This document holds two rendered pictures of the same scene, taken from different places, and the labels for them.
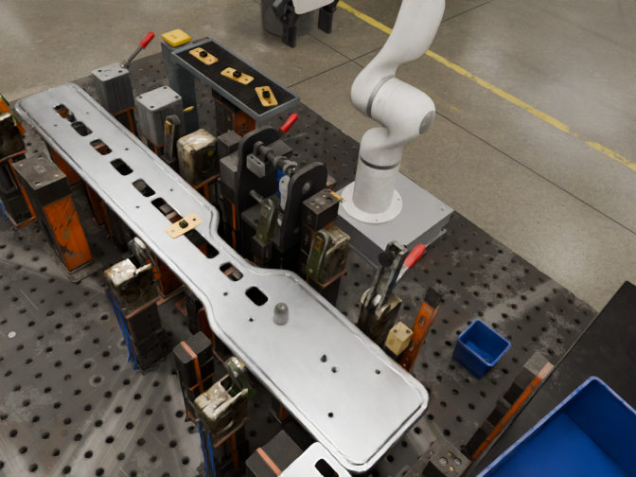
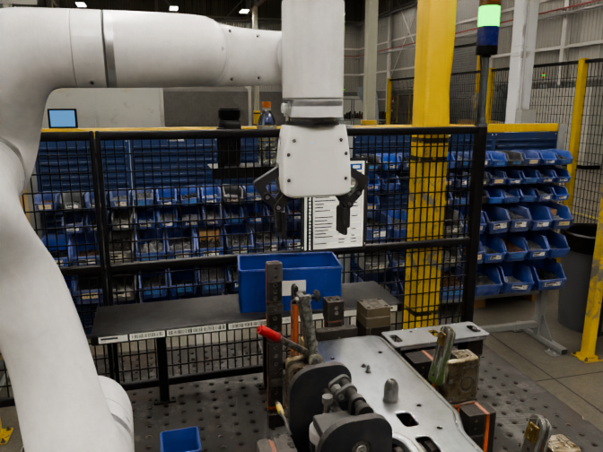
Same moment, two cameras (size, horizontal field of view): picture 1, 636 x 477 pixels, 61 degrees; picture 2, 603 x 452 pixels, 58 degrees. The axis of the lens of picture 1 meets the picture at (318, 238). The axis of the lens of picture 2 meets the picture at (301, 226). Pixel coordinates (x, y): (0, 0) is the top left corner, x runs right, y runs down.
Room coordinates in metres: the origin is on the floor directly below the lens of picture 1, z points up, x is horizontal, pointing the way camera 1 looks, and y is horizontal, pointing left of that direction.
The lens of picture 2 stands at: (1.60, 0.48, 1.63)
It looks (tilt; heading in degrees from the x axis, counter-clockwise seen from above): 13 degrees down; 214
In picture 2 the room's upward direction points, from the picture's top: straight up
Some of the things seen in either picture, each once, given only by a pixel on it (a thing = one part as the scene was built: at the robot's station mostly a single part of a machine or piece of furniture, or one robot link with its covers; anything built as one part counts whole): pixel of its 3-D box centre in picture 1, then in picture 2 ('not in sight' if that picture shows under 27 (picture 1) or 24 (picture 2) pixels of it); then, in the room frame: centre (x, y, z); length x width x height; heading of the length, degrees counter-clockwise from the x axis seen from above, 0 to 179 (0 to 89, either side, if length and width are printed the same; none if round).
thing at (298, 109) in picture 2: not in sight; (310, 109); (0.96, 0.07, 1.62); 0.09 x 0.08 x 0.03; 140
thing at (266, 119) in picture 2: not in sight; (266, 133); (0.20, -0.60, 1.53); 0.06 x 0.06 x 0.20
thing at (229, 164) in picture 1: (242, 213); not in sight; (1.01, 0.21, 0.89); 0.13 x 0.11 x 0.38; 140
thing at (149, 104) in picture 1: (168, 158); not in sight; (1.18, 0.46, 0.90); 0.13 x 0.10 x 0.41; 140
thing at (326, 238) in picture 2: not in sight; (333, 204); (0.10, -0.40, 1.30); 0.23 x 0.02 x 0.31; 140
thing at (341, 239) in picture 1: (325, 289); not in sight; (0.80, -0.03, 0.88); 0.11 x 0.09 x 0.37; 140
